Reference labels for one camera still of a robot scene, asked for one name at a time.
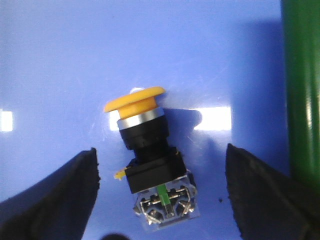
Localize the yellow mushroom push button switch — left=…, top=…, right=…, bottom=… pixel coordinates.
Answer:
left=104, top=86, right=200, bottom=231

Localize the blue plastic tray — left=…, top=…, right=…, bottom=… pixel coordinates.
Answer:
left=0, top=0, right=289, bottom=240

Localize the green conveyor belt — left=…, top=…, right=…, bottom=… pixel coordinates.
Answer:
left=281, top=0, right=320, bottom=191

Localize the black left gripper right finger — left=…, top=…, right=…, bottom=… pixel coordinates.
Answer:
left=225, top=144, right=320, bottom=240

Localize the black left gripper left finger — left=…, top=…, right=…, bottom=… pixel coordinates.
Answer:
left=0, top=148, right=100, bottom=240

